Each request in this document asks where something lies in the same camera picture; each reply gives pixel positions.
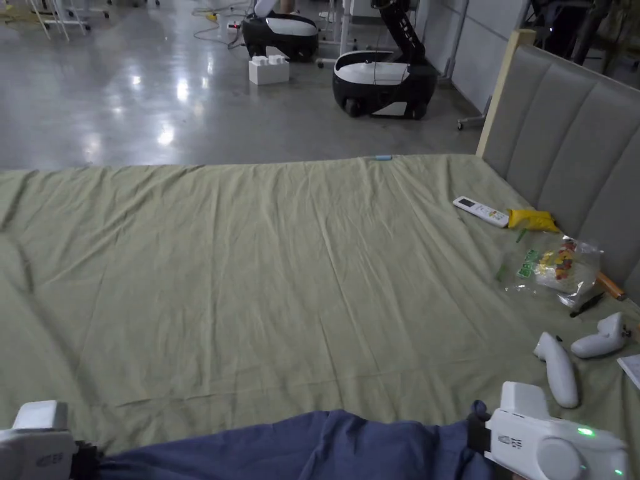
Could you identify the bed with pale green sheet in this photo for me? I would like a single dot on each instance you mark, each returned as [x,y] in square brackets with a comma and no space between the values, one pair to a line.
[280,280]

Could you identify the white power strip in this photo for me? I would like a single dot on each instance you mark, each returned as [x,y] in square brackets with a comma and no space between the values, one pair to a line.
[233,26]

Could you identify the black and white mobile robot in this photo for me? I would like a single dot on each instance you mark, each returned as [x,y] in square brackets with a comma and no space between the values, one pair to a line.
[282,32]
[385,80]

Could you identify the yellow bag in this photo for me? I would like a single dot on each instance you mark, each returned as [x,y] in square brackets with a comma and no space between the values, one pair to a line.
[533,220]

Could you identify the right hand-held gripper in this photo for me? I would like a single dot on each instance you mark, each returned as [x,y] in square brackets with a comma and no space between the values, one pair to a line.
[545,440]

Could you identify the white paper sheet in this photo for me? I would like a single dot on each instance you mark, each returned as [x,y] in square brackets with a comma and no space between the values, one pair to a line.
[631,369]

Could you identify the green plastic strip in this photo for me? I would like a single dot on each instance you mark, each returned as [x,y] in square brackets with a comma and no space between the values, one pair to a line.
[521,235]
[501,272]

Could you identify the grey padded headboard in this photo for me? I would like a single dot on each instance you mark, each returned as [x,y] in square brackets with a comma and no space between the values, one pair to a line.
[565,150]

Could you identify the small pale blue object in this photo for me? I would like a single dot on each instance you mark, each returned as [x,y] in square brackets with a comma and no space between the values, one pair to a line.
[382,158]

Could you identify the white hand controller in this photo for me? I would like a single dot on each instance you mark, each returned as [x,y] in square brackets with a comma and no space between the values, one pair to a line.
[600,337]
[559,372]

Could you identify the white remote control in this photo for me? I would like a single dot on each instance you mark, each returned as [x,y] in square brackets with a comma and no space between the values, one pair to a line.
[481,211]

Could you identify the white foam block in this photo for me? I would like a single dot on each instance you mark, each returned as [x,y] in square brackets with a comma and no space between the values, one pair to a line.
[269,69]

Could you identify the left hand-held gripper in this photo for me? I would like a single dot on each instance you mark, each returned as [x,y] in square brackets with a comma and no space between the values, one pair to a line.
[35,440]

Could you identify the dark blue garment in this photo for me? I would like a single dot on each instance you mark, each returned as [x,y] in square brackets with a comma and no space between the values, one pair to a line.
[320,450]

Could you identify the black pen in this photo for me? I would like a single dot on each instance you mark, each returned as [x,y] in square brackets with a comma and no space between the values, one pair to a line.
[588,305]

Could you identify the clear plastic bag colourful contents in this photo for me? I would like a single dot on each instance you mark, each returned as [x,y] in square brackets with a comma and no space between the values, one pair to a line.
[555,270]

